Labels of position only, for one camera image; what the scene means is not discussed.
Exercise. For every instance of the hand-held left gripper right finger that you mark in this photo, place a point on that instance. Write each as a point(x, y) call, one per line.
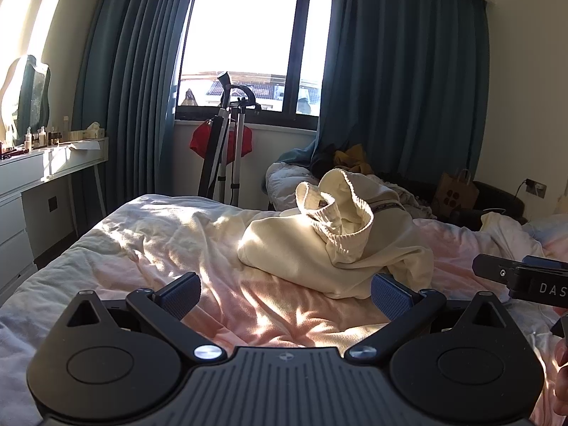
point(390, 296)

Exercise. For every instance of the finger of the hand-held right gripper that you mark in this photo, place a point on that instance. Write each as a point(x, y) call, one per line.
point(492, 268)

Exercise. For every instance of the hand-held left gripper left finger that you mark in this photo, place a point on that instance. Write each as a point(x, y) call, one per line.
point(179, 296)

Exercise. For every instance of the person's right hand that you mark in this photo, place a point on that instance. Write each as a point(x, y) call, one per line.
point(562, 377)

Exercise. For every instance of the pale pillow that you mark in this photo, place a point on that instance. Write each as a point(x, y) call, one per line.
point(510, 230)

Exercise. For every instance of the pink and white bed blanket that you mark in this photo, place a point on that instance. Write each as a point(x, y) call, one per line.
point(155, 239)

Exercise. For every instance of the black seat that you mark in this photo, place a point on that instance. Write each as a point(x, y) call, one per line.
point(497, 195)

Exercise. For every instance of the brown paper bag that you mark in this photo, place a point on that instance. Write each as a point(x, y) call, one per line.
point(457, 193)

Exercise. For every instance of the white printed cloth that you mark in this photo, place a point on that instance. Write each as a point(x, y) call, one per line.
point(399, 195)

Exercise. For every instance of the yellow cloth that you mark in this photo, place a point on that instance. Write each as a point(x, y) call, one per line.
point(353, 157)

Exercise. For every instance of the dark cloth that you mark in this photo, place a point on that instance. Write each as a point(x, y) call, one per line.
point(324, 162)

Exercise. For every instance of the crumpled white duvet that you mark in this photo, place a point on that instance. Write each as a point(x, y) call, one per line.
point(286, 184)

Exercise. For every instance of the red cloth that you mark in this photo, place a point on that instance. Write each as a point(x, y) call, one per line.
point(202, 140)

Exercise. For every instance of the white paper sheet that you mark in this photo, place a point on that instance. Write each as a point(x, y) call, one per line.
point(84, 145)

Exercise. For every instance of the white dresser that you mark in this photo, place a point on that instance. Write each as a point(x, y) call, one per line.
point(13, 213)

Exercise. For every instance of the tissue box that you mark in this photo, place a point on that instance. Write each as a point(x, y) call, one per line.
point(86, 132)

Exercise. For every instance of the small cosmetic bottle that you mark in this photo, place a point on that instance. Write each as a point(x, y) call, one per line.
point(42, 136)
point(28, 140)

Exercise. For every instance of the blue curtain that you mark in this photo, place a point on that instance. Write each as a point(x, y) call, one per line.
point(133, 75)
point(399, 75)

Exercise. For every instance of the black framed window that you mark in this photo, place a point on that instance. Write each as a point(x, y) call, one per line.
point(239, 31)

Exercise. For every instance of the wall socket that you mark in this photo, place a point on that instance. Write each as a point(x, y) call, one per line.
point(537, 187)

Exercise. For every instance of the wavy frame mirror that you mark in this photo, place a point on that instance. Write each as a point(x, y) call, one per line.
point(32, 93)

